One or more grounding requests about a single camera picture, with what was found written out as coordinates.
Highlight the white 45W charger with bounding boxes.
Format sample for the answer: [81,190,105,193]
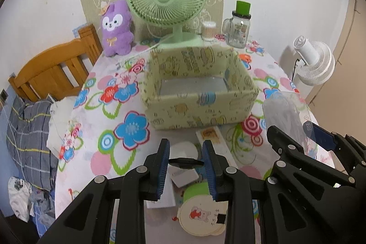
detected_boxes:
[146,177,176,209]

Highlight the black car key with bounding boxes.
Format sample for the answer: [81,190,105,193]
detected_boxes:
[169,157,204,170]

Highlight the white standing fan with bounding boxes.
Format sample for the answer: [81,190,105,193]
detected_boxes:
[293,36,336,86]

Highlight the white remote control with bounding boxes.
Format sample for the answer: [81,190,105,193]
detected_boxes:
[195,126,239,169]

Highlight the glass mug jar green lid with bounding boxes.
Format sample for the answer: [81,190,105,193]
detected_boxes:
[222,1,251,48]

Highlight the cotton swab container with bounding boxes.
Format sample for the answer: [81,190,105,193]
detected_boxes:
[201,20,216,41]

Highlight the clear box of floss picks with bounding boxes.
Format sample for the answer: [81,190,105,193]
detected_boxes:
[262,91,318,159]

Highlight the purple plush toy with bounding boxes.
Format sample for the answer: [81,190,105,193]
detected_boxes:
[100,0,134,57]

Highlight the floral tablecloth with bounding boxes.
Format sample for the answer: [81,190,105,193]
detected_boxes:
[55,39,300,215]

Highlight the white fan power cable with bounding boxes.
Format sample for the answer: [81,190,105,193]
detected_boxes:
[116,33,175,69]

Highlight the crumpled clothes on floor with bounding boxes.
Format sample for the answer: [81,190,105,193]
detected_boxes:
[8,177,55,228]

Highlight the white square power adapter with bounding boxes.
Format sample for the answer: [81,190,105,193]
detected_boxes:
[168,166,199,188]

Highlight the grey plaid blanket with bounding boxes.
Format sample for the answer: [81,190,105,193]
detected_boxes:
[5,96,58,191]

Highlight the yellow cartoon fabric storage box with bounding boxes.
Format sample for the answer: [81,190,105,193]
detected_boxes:
[140,45,259,129]

